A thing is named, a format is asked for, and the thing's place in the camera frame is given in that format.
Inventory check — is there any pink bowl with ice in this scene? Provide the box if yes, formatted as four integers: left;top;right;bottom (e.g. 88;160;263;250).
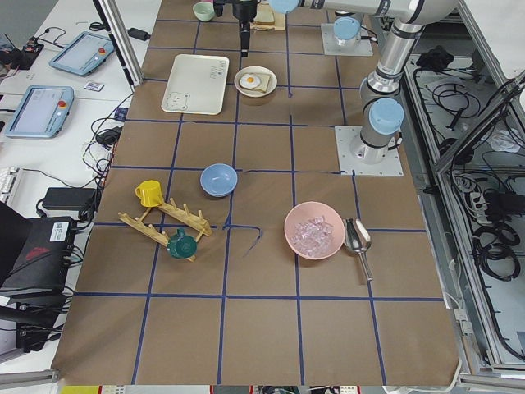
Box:
284;201;345;259

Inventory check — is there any fried egg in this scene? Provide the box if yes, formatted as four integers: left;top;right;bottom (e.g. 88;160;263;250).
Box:
239;73;261;89

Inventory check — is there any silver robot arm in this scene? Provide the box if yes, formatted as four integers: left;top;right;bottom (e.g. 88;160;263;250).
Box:
269;0;458;108
333;16;371;47

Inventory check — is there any far teach pendant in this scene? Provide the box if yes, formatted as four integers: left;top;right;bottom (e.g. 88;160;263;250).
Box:
48;31;114;76

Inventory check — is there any aluminium frame post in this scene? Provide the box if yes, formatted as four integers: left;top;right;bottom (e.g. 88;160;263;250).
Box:
93;0;144;88

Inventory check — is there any black computer box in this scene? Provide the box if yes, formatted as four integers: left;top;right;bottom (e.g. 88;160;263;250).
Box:
1;203;76;298

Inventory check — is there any bread slice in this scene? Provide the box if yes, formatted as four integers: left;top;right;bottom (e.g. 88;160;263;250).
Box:
250;73;271;93
254;7;275;25

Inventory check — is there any wooden cup rack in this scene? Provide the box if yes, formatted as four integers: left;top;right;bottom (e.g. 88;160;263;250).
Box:
117;198;214;263

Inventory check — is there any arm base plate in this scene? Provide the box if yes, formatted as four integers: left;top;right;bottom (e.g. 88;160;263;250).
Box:
321;23;373;57
335;126;404;176

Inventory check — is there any near teach pendant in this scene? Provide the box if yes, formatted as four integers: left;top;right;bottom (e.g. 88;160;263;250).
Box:
5;85;75;139

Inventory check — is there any yellow mug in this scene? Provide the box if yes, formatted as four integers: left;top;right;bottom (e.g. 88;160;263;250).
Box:
135;180;164;208

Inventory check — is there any cream bear tray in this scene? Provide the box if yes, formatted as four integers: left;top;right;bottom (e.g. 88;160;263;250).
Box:
161;54;230;116

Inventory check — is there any cream round plate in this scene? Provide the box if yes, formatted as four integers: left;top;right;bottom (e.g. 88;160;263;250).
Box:
234;66;277;98

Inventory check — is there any wooden cutting board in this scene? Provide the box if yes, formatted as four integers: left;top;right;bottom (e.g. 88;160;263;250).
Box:
250;8;285;31

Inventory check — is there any metal scoop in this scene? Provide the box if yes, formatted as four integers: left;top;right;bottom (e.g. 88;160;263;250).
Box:
344;218;373;282

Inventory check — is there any black power adapter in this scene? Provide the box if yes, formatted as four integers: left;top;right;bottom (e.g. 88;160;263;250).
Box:
42;187;95;212

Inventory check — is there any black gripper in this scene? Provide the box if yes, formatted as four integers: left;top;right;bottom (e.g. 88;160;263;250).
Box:
212;0;258;57

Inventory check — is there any bread slice on plate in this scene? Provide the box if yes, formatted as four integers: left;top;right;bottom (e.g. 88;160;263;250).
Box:
250;73;271;93

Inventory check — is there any teach pendant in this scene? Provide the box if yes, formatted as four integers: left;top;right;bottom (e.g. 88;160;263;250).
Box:
5;85;75;139
48;31;114;76

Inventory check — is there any dark green mug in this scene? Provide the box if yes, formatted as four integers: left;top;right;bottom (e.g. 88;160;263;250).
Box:
167;228;197;259

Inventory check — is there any light green bowl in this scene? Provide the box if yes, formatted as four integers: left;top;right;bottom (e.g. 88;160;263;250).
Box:
193;1;215;22

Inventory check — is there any blue bowl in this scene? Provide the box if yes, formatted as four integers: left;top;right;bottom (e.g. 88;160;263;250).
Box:
200;163;238;198

